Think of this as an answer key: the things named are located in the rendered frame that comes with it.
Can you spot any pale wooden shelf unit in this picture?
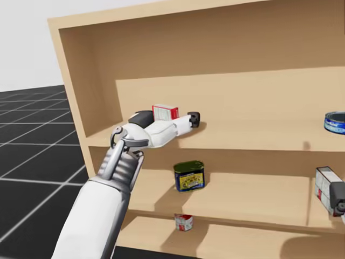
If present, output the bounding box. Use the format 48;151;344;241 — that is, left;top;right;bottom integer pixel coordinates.
46;0;345;259

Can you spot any red and white can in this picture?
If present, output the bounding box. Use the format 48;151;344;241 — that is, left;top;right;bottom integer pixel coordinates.
174;213;194;232

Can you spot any red and white carton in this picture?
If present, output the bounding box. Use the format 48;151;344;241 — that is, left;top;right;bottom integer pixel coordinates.
151;103;180;121

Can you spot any green and blue rectangular can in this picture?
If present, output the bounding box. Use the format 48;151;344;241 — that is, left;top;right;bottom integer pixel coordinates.
172;160;206;193

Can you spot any blue flat can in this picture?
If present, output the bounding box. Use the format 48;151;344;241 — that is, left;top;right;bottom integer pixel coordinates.
323;111;345;135

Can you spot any dark red carton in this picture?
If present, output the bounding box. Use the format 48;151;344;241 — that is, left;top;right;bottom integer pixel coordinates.
315;166;345;217

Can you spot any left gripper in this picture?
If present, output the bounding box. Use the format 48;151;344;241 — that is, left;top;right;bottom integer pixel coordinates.
126;110;202;149

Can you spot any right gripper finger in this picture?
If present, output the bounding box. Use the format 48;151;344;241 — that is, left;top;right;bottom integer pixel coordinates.
329;181;345;224

